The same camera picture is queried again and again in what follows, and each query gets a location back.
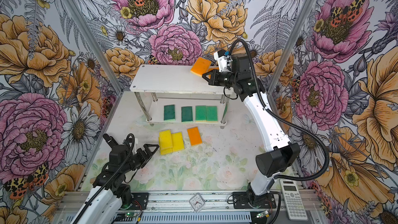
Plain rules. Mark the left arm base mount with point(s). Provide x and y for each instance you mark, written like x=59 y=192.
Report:
x=136 y=200

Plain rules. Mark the dark green scouring sponge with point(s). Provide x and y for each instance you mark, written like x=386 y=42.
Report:
x=186 y=114

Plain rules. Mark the yellow sponge bottom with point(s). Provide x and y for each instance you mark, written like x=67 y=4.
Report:
x=166 y=151

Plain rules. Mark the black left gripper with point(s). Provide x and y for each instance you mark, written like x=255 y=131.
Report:
x=145 y=158

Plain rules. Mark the orange sponge back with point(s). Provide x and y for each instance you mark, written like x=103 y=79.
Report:
x=194 y=136

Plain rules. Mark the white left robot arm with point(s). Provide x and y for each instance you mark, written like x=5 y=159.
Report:
x=110 y=193

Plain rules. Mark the yellow sponge top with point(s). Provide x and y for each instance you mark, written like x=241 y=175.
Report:
x=165 y=140

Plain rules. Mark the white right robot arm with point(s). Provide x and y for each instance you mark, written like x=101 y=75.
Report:
x=279 y=153

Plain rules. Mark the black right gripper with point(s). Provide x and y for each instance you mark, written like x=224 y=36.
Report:
x=213 y=81

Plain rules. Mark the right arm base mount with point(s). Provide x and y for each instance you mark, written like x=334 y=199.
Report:
x=248 y=200

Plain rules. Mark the small white clock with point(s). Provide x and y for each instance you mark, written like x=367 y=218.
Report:
x=197 y=202

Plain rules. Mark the white two-tier metal shelf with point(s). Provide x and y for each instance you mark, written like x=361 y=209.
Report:
x=156 y=86

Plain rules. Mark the orange sponge front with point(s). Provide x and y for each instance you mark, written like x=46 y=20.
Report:
x=213 y=68

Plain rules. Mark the light green sponge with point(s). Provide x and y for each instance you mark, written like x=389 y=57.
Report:
x=211 y=114
x=200 y=113

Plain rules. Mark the yellow sponge right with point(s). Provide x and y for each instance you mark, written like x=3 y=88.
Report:
x=178 y=142

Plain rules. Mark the yellow sponge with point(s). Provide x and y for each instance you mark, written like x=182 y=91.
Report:
x=166 y=151
x=165 y=140
x=178 y=142

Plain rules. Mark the orange sponge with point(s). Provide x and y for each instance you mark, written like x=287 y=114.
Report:
x=200 y=67
x=213 y=68
x=194 y=136

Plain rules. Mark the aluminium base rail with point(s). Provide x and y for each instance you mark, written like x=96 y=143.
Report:
x=173 y=207

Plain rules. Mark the white calculator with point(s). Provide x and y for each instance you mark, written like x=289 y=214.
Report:
x=293 y=201

